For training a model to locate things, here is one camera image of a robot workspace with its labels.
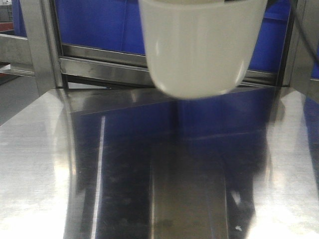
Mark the white round bin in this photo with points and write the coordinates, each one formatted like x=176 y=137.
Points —
x=199 y=48

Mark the large blue bin upper shelf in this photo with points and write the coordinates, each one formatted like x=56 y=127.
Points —
x=116 y=25

